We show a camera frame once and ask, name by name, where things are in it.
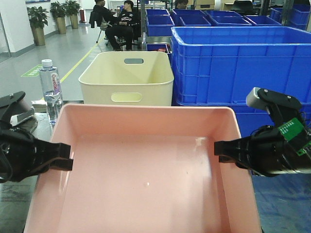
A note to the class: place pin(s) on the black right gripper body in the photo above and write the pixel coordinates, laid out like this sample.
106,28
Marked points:
269,154

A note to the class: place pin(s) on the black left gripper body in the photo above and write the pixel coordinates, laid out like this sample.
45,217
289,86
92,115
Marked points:
19,157

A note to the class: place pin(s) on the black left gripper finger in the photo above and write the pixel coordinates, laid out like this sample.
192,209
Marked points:
47,151
58,164

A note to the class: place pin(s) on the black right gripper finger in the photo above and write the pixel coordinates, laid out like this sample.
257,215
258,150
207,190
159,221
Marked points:
232,148
240,162

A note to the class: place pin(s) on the pink plastic bin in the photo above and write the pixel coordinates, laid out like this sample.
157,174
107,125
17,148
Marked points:
141,169

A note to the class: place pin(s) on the green circuit board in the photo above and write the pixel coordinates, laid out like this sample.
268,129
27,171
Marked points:
297,136

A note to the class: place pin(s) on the clear water bottle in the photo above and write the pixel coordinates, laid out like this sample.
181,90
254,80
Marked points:
51,88

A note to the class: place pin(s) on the large blue crate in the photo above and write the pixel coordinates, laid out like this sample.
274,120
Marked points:
219,66

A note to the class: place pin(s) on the cream plastic basket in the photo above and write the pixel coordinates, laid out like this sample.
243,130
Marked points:
128,78

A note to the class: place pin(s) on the seated person in black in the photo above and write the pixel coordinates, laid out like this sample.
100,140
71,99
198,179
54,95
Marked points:
124,27

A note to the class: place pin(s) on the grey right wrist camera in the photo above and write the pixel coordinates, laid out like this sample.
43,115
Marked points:
280,107

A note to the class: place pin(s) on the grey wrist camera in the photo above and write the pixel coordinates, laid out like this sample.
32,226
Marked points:
280,107
13,105

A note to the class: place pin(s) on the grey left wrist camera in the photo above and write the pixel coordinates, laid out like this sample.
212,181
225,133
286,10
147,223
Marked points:
13,105

